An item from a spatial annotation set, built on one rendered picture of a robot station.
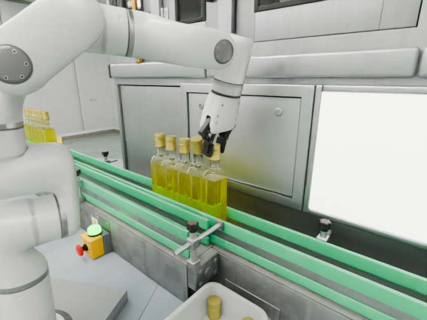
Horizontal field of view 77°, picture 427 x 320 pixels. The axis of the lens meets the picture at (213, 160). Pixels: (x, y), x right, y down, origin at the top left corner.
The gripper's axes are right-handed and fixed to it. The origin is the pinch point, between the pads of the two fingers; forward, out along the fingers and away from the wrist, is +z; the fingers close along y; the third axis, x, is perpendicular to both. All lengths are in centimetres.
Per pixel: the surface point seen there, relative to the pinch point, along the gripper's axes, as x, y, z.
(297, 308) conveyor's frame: 36.6, 5.9, 23.1
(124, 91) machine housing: -67, -15, 5
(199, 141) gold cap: -3.9, 2.1, -0.5
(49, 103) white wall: -564, -166, 184
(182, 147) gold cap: -10.1, 1.8, 4.3
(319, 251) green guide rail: 34.6, -3.3, 13.0
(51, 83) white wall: -575, -175, 145
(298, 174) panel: 20.9, -12.0, 1.2
